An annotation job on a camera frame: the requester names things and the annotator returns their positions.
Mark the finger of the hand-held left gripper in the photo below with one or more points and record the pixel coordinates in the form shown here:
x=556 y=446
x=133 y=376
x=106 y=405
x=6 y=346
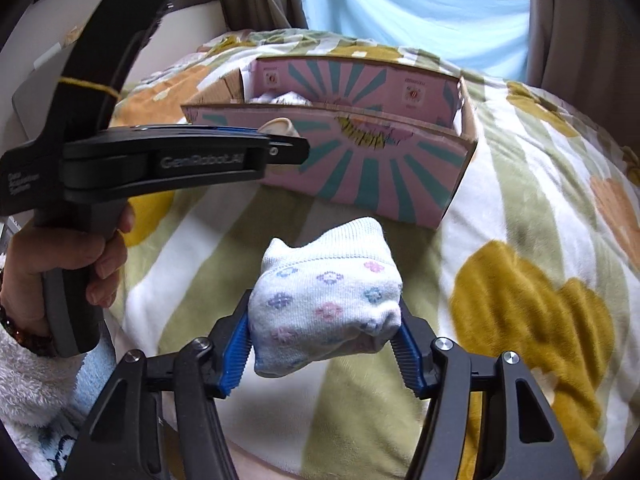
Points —
x=290 y=152
x=235 y=131

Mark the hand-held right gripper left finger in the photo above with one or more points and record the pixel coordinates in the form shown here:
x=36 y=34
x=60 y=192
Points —
x=234 y=355

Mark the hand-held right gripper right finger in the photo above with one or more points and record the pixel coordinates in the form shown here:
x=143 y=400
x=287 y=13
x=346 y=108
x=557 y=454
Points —
x=407 y=360

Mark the round beige wooden piece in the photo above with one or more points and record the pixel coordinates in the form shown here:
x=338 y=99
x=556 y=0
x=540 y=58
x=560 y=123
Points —
x=280 y=126

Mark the white soft bundle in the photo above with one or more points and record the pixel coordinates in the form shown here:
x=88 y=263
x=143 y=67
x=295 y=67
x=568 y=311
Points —
x=280 y=98

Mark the pink printed cardboard box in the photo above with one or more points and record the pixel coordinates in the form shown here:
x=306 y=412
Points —
x=375 y=180

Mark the white floral socks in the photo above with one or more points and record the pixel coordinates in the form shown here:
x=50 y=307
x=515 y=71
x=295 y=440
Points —
x=320 y=300

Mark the person's left forearm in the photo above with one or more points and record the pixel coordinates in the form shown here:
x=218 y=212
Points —
x=30 y=390

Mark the person's left hand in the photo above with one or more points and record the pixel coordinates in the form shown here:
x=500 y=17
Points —
x=65 y=250

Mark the yellow rubber band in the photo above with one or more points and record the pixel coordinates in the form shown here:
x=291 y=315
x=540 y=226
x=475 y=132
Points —
x=90 y=85

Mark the white padded headboard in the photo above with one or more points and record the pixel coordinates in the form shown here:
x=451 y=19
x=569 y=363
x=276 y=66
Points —
x=165 y=45

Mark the light blue window cloth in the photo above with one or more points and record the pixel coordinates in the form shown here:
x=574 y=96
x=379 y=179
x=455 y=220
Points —
x=410 y=10

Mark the striped floral fleece blanket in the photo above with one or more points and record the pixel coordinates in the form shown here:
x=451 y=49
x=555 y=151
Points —
x=525 y=210

